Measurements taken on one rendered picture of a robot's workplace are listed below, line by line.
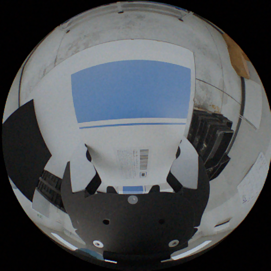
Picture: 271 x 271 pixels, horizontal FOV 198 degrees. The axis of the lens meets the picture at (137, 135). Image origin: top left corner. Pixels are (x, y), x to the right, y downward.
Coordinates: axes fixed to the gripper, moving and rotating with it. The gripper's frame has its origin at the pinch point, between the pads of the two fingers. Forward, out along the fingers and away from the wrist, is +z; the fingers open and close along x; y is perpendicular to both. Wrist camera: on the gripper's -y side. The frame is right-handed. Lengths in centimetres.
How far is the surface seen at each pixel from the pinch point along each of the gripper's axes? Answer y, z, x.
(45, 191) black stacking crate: 35, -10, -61
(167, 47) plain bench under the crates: -16.6, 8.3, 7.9
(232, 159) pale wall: 112, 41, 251
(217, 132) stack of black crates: 13, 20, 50
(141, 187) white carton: 17.6, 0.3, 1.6
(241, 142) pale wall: 59, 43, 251
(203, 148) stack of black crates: 31, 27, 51
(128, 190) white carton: 17.3, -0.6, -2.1
